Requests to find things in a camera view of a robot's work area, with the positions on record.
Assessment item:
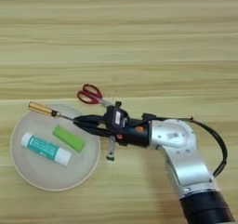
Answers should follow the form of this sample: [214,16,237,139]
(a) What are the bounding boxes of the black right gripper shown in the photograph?
[73,112,153,162]

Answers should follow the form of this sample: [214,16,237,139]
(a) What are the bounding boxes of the red handled scissors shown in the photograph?
[76,83,114,108]

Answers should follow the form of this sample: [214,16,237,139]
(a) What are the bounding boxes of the amber handled screwdriver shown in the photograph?
[27,100,75,122]

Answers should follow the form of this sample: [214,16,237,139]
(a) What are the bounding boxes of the white teal glue stick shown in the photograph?
[20,132,73,167]

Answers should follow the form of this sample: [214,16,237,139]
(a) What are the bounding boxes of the black box with white label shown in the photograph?
[105,105,130,133]

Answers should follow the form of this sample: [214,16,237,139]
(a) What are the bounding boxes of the green rectangular eraser block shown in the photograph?
[51,124,86,153]

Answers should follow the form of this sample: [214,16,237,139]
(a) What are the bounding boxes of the beige round plate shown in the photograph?
[9,102,101,192]

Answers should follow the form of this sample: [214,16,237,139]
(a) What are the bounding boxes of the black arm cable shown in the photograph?
[141,115,229,178]

